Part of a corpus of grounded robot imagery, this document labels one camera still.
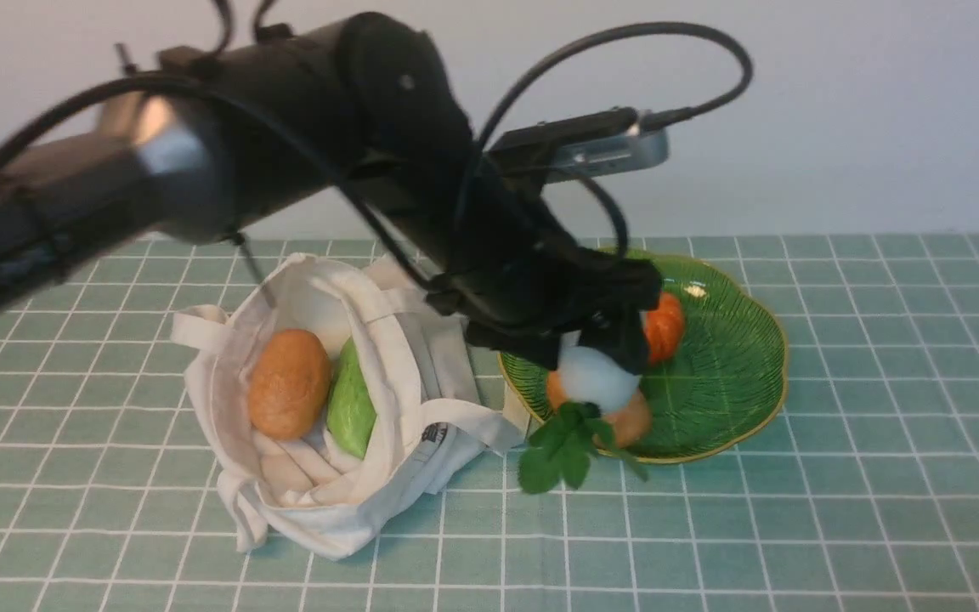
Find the green checkered tablecloth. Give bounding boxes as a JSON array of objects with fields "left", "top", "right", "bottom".
[{"left": 0, "top": 234, "right": 979, "bottom": 611}]

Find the brown potato on plate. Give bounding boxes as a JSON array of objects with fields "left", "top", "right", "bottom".
[{"left": 546, "top": 371, "right": 653, "bottom": 449}]

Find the white cloth tote bag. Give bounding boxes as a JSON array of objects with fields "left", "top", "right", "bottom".
[{"left": 170, "top": 254, "right": 523, "bottom": 560}]

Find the light green gourd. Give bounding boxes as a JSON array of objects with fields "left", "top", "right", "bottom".
[{"left": 326, "top": 338, "right": 376, "bottom": 460}]

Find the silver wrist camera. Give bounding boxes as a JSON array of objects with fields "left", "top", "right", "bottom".
[{"left": 487, "top": 107, "right": 670, "bottom": 185}]

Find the green leaf-shaped glass plate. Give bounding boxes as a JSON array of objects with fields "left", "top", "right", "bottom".
[{"left": 497, "top": 247, "right": 789, "bottom": 465}]

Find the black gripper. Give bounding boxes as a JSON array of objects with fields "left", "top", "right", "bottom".
[{"left": 425, "top": 161, "right": 663, "bottom": 375}]

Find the small orange pumpkin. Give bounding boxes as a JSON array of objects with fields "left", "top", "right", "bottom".
[{"left": 642, "top": 292, "right": 685, "bottom": 366}]

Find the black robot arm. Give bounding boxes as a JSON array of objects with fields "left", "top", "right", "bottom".
[{"left": 0, "top": 13, "right": 660, "bottom": 373}]

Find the brown potato in bag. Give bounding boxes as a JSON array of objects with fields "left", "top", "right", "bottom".
[{"left": 247, "top": 329, "right": 331, "bottom": 441}]

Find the white radish with green leaves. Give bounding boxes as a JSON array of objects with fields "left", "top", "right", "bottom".
[{"left": 518, "top": 344, "right": 648, "bottom": 495}]

